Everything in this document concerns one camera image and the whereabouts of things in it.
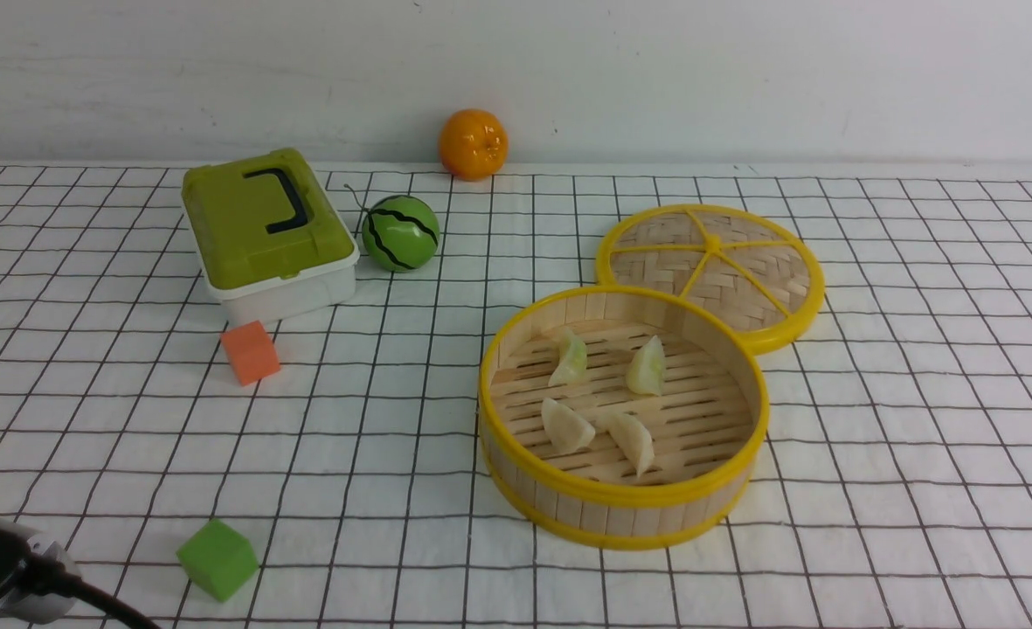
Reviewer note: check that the green foam cube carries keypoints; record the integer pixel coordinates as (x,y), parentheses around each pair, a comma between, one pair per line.
(218,560)

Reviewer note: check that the orange foam cube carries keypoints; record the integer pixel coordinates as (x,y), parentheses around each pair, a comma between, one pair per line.
(250,352)

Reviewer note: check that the white dumpling bottom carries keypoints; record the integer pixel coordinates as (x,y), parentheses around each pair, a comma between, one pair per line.
(566,429)

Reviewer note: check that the orange toy fruit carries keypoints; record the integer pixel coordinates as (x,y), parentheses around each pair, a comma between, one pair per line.
(473,145)

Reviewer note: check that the green lidded white box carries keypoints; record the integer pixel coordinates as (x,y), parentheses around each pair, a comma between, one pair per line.
(270,244)

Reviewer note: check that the green toy watermelon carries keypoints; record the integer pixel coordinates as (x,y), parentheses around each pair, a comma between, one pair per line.
(400,233)

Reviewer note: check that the yellow bamboo steamer tray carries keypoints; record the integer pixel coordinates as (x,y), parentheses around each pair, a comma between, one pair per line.
(708,425)

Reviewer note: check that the white dumpling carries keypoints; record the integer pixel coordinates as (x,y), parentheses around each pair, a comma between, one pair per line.
(634,439)
(566,429)

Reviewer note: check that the green dumpling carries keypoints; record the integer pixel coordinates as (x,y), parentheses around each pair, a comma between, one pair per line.
(572,359)
(647,371)

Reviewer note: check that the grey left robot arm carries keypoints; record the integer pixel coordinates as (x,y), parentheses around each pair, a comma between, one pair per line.
(18,545)

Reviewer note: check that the yellow bamboo steamer lid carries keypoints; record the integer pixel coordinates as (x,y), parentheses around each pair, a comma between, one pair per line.
(750,273)

